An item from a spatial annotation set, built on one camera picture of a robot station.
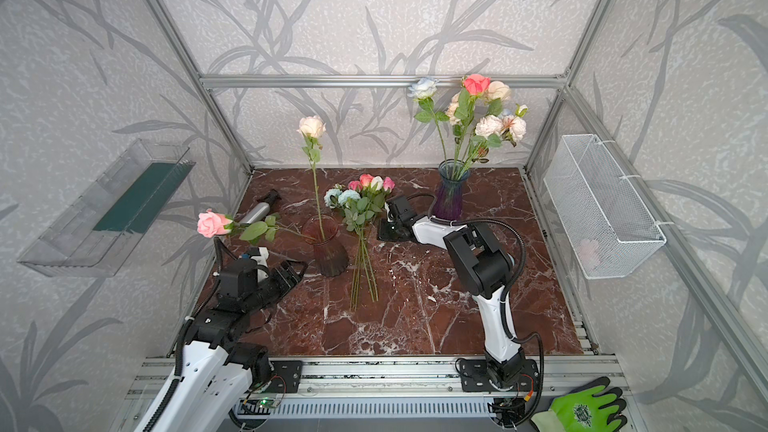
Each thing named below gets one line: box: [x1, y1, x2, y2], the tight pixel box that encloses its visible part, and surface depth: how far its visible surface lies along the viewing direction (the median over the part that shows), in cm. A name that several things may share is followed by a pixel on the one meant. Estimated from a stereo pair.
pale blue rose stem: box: [407, 77, 450, 163], surface depth 86 cm
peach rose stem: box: [445, 92, 462, 163], surface depth 88 cm
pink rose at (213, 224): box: [197, 209, 318, 241], surface depth 59 cm
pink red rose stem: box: [454, 74, 491, 169], surface depth 83 cm
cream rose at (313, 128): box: [297, 116, 327, 240], surface depth 77 cm
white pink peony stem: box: [457, 104, 528, 175], surface depth 81 cm
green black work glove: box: [532, 376, 627, 432], surface depth 70 cm
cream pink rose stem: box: [480, 81, 512, 121], surface depth 82 cm
